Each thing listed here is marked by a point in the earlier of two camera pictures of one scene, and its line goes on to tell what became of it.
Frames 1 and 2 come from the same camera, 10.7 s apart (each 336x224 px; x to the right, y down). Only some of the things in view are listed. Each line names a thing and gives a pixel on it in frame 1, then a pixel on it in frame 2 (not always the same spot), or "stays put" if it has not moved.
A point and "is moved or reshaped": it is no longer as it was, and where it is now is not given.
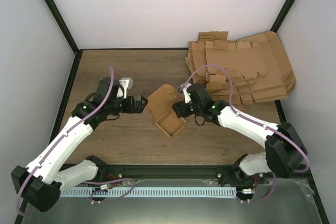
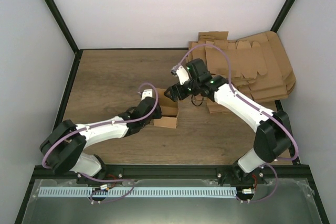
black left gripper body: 130,108 → 156,116
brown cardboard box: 160,104 is moved or reshaped
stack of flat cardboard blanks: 243,72 stays put
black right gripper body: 180,107 → 195,84
